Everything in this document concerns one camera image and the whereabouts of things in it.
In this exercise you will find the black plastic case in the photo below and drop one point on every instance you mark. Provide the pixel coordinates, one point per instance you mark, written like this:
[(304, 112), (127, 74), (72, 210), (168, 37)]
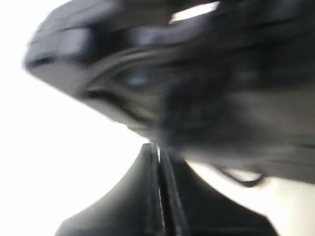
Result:
[(80, 49)]

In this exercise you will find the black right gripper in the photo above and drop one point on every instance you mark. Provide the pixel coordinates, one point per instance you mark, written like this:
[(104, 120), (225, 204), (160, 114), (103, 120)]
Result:
[(234, 87)]

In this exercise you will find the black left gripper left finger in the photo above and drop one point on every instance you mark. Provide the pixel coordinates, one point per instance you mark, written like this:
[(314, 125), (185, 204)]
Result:
[(131, 208)]

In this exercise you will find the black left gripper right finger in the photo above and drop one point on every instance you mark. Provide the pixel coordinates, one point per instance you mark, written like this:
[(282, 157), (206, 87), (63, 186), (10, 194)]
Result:
[(197, 209)]

